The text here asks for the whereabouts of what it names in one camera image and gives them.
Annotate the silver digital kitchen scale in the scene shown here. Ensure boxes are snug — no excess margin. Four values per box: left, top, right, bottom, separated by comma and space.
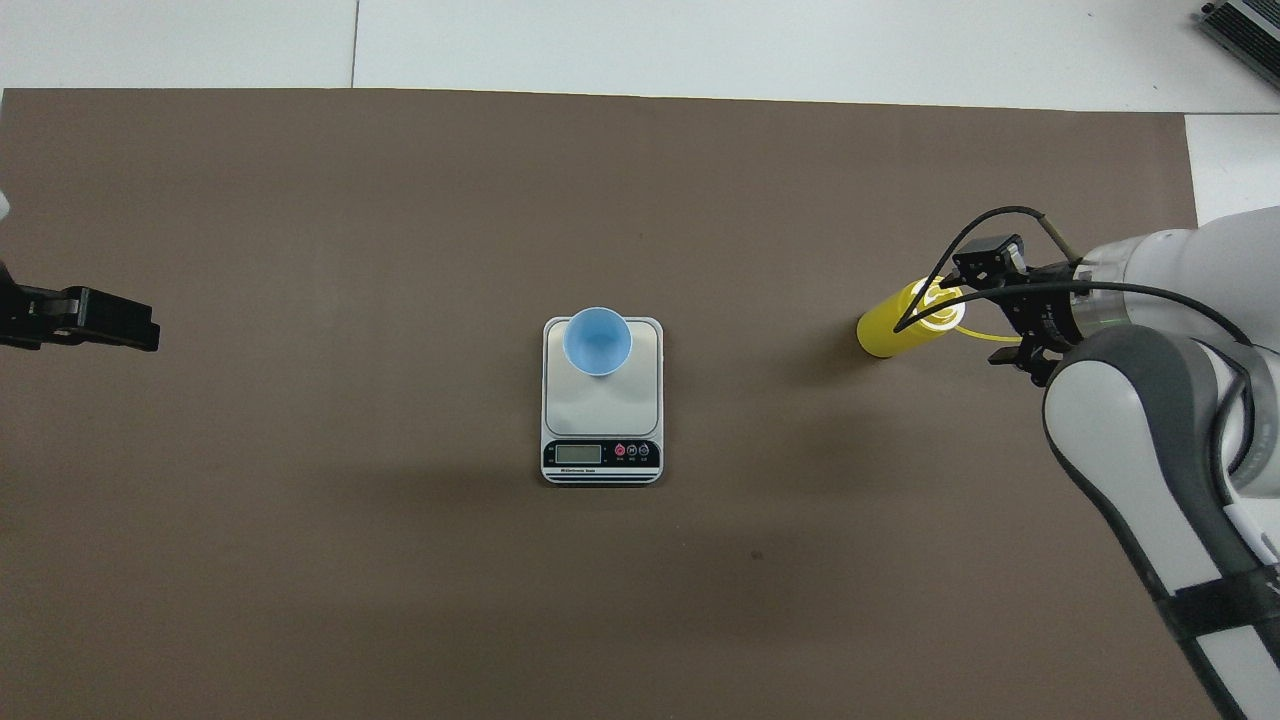
541, 316, 664, 486

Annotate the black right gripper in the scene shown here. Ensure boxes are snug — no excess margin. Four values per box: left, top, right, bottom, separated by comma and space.
952, 235, 1088, 388

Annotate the brown paper mat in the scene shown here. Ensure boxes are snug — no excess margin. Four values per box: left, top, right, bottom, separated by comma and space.
0, 88, 1256, 720

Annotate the light blue plastic cup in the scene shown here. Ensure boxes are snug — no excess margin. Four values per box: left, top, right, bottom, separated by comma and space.
562, 306, 633, 377

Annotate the yellow squeeze bottle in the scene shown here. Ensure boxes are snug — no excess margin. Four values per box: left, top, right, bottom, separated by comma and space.
857, 278, 1026, 359

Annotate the grey metal device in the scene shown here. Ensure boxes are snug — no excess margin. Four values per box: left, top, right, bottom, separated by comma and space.
1200, 0, 1280, 91

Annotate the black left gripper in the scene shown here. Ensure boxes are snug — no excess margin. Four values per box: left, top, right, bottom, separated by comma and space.
0, 262, 161, 353

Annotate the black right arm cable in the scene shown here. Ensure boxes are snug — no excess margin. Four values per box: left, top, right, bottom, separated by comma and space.
893, 207, 1259, 501

